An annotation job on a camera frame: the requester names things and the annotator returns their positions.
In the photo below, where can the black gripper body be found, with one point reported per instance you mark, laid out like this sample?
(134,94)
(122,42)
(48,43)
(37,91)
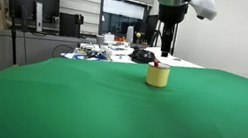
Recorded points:
(172,14)

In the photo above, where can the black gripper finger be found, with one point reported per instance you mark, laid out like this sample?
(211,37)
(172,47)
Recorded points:
(163,45)
(167,46)

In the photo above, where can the red capped marker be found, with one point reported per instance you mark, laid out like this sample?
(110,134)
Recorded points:
(156,63)

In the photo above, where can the yellow mug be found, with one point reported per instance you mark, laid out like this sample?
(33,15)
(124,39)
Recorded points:
(157,77)

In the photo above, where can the white table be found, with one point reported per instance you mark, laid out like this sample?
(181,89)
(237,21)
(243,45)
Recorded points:
(179,62)

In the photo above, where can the black side monitor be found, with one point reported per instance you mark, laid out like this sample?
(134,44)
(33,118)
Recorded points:
(150,28)

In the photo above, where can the yellow ball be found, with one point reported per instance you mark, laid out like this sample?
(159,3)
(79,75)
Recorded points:
(138,35)

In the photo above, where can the white cylinder speaker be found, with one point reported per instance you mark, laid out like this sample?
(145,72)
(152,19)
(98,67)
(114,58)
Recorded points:
(130,34)

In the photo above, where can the white box clutter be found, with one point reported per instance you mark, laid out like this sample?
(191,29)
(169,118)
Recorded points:
(118,50)

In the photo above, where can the white small appliance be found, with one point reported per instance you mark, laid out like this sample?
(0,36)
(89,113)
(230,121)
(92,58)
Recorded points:
(109,38)

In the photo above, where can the green table cloth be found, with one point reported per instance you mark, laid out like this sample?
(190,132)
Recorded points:
(107,110)

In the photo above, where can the blue white plastic bag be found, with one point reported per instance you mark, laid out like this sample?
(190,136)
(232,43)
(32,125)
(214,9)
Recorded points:
(73,56)

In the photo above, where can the black computer box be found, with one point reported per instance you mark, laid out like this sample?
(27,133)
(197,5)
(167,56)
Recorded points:
(68,25)

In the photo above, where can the black Dell monitor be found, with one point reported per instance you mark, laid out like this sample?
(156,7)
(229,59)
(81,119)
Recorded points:
(27,2)

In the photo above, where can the black stand pole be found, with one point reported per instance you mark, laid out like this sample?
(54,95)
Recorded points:
(13,32)

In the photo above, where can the black frame pole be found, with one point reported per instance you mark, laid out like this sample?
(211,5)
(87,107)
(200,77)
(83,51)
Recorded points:
(175,37)

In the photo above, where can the black camera tripod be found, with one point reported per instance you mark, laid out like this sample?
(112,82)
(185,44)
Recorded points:
(157,34)

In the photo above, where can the large wall display screen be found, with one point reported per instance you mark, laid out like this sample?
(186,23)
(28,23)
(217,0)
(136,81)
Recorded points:
(122,21)

